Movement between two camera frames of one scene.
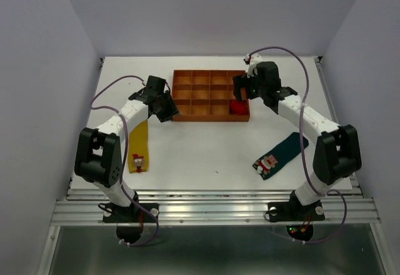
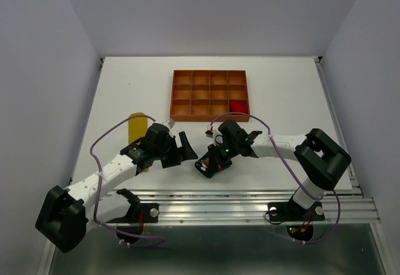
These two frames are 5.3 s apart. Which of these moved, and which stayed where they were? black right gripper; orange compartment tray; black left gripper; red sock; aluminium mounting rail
Moved: black left gripper; black right gripper
Stayed: red sock; aluminium mounting rail; orange compartment tray
